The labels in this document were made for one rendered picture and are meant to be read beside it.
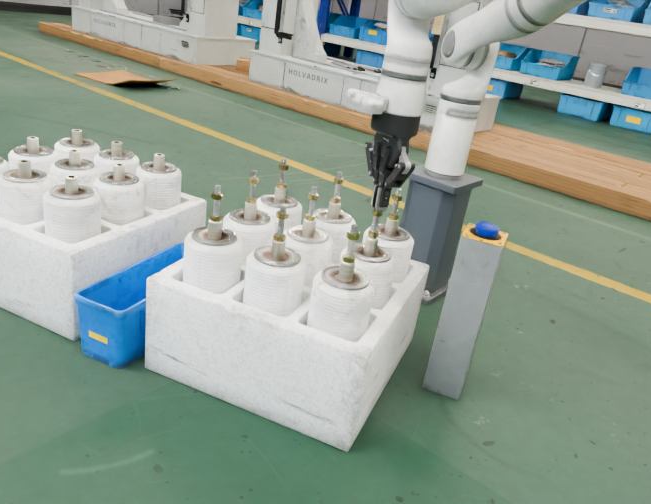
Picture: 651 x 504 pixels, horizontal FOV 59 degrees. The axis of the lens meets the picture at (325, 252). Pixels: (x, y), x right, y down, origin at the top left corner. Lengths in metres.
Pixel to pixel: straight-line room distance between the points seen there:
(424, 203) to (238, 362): 0.62
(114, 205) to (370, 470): 0.68
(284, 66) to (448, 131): 2.40
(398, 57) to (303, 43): 2.89
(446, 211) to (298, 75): 2.34
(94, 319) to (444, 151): 0.80
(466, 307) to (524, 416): 0.24
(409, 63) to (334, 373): 0.47
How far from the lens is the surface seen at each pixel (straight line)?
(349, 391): 0.88
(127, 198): 1.19
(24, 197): 1.20
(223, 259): 0.95
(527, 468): 1.04
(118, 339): 1.05
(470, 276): 1.01
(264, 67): 3.76
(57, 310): 1.16
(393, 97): 0.89
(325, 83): 3.44
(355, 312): 0.87
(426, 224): 1.37
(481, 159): 2.87
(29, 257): 1.16
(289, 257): 0.93
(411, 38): 0.89
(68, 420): 0.99
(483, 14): 1.24
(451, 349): 1.07
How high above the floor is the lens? 0.64
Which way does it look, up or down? 24 degrees down
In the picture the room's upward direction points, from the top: 9 degrees clockwise
